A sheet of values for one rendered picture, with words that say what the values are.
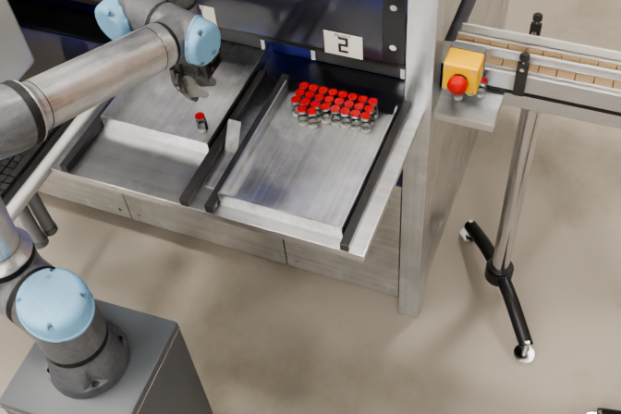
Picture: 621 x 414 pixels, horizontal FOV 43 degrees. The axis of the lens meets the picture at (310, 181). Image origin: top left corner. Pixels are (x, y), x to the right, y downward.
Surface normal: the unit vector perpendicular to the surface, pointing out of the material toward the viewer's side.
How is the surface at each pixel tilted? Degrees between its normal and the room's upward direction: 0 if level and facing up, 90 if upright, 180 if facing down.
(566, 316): 0
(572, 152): 0
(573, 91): 90
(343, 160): 0
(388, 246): 90
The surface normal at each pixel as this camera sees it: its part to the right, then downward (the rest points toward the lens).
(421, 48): -0.36, 0.73
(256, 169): -0.07, -0.64
